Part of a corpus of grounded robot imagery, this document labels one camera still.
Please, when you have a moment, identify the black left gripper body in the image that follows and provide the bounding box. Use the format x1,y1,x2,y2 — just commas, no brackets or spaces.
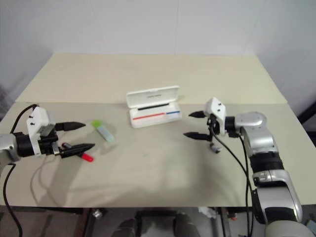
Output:
38,130,63,157

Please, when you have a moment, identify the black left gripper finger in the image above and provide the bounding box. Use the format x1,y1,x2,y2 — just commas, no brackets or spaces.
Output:
54,121,87,132
60,143,96,159

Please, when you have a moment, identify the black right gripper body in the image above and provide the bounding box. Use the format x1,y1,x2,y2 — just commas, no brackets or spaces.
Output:
206,115,222,143

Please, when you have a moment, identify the black marker with red cap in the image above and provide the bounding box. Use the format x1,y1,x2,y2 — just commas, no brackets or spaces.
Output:
61,142,95,163

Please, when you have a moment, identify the light blue and green eraser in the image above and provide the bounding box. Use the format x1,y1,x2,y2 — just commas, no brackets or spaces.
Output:
91,119,117,144

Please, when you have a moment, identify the white plastic pencil case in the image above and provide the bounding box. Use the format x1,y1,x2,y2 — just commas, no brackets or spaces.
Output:
125,85,184,129

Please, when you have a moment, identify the silver metal table fitting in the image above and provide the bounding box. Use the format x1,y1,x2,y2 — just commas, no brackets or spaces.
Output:
91,208,104,220

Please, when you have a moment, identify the dark metal table leg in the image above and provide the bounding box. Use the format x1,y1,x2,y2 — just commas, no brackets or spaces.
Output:
214,207,234,237
78,207,92,237

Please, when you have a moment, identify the white crumpled paper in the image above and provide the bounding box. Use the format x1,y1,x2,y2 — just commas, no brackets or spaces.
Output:
198,206,216,220

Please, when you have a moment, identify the dark rounded shape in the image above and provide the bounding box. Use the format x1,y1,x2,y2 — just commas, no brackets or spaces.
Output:
115,217,139,237
172,213,198,237

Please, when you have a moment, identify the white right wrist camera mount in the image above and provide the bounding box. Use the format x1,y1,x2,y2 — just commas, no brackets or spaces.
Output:
204,97,228,137

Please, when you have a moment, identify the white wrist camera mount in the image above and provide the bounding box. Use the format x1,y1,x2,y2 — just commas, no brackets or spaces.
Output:
204,97,228,137
26,106,56,158

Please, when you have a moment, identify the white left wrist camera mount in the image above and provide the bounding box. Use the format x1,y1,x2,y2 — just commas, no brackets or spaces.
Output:
26,106,56,158

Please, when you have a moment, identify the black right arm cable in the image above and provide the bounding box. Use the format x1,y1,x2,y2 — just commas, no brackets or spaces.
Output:
209,123,255,237
237,135,249,178

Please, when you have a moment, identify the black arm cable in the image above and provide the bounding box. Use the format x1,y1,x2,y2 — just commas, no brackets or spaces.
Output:
2,104,38,237
237,135,249,178
209,123,255,237

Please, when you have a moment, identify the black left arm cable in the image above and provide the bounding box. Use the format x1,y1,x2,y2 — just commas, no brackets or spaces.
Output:
2,104,38,237

